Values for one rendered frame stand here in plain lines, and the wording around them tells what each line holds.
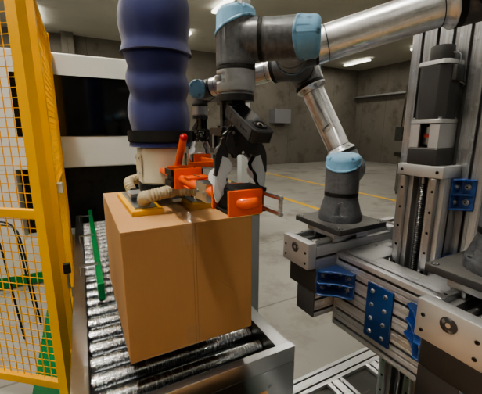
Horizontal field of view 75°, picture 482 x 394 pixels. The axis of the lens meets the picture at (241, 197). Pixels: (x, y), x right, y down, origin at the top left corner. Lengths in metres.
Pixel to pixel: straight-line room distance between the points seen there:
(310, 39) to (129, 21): 0.68
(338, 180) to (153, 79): 0.68
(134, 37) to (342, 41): 0.65
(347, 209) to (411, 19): 0.59
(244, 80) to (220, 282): 0.64
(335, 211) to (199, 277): 0.50
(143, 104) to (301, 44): 0.64
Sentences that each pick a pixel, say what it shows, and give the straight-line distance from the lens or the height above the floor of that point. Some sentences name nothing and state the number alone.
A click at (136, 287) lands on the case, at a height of 0.92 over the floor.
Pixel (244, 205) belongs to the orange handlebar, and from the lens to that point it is 0.58.
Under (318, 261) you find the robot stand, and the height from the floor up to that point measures 0.93.
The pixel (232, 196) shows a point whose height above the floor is 1.23.
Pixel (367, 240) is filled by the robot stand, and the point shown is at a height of 0.96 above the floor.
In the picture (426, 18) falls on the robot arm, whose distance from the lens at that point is 0.78.
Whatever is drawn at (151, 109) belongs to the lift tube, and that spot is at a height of 1.41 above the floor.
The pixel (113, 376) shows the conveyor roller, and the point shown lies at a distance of 1.28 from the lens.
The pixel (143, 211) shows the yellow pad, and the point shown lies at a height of 1.10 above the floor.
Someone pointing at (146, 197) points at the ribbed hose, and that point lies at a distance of 1.00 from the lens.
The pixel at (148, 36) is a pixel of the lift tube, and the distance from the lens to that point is 1.11.
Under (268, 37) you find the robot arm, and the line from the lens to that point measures 0.61.
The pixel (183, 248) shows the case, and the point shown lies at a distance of 0.94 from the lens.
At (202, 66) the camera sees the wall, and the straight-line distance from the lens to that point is 11.60.
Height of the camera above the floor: 1.35
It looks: 12 degrees down
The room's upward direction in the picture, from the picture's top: straight up
